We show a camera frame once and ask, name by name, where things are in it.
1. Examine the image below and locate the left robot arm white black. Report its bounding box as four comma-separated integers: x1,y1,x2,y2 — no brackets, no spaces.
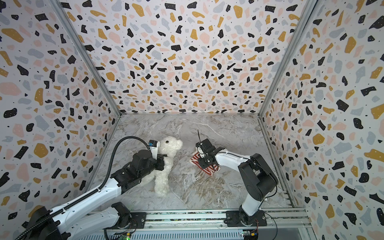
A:
17,150,166,240

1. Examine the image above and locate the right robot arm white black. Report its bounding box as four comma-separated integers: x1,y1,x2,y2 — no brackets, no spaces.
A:
196,139,279,227

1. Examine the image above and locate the white plush teddy bear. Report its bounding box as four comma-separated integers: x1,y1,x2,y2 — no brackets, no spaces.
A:
139,136,183,197

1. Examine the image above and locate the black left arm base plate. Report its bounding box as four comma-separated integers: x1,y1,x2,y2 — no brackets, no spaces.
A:
117,212,147,230

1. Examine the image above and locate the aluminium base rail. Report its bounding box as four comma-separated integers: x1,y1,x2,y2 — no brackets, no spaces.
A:
80,207,313,235

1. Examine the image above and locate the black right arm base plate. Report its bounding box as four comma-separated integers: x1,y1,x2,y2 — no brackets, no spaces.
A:
224,210,267,227

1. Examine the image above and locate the white ribbed vent strip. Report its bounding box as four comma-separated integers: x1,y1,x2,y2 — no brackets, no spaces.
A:
64,230,245,240

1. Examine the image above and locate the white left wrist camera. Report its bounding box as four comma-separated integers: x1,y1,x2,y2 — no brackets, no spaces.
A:
148,140,159,160

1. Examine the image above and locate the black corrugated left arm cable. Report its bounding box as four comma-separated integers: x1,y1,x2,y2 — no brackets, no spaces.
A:
14,135,151,240

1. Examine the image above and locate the red white striped knit sweater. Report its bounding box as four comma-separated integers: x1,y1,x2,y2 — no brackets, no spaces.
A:
189,151,221,176

